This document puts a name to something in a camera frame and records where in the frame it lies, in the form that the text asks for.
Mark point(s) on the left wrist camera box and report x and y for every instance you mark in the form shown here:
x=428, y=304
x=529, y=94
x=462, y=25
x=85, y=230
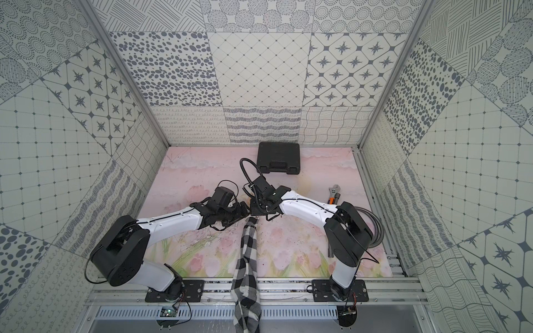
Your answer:
x=222, y=197

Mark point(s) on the orange handled adjustable wrench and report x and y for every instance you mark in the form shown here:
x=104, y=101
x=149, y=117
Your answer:
x=334, y=194

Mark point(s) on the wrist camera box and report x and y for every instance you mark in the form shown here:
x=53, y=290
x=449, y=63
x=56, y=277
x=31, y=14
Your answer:
x=261, y=187
x=222, y=197

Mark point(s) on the aluminium mounting rail frame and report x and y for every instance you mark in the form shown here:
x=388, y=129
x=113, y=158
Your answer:
x=396, y=304

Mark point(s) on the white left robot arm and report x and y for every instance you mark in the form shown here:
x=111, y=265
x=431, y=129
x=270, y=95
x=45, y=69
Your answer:
x=119, y=255

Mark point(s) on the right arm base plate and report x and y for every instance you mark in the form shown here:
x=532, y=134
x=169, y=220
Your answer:
x=339, y=290

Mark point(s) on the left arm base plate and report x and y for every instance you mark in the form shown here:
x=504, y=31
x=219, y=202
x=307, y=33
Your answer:
x=185, y=290

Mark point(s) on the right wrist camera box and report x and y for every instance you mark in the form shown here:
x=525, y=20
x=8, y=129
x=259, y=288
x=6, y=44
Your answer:
x=261, y=187

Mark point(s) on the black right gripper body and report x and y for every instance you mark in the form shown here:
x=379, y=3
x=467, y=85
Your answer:
x=257, y=208

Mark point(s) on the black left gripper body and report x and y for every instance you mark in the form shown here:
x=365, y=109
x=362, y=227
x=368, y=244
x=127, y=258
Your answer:
x=237, y=210

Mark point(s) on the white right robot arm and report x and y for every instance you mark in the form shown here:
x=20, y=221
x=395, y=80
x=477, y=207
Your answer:
x=347, y=232

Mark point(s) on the black white plaid sleeve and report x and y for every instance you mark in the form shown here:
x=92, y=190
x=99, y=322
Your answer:
x=246, y=274

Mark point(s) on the black plastic tool case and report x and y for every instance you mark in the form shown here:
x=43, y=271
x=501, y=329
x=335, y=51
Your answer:
x=280, y=157

